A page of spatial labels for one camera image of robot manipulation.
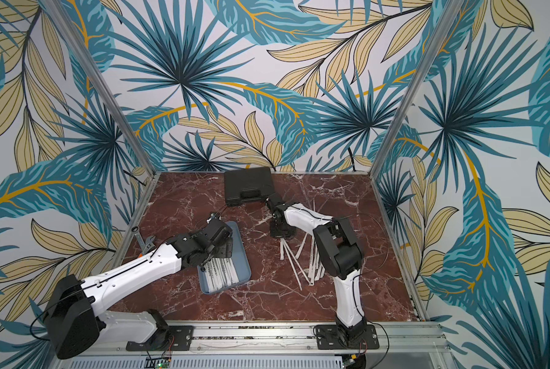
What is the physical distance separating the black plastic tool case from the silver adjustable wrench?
1.14ft

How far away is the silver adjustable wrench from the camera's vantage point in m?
0.94

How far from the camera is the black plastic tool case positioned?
1.06m

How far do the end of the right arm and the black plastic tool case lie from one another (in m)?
0.24

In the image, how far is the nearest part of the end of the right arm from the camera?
72 cm
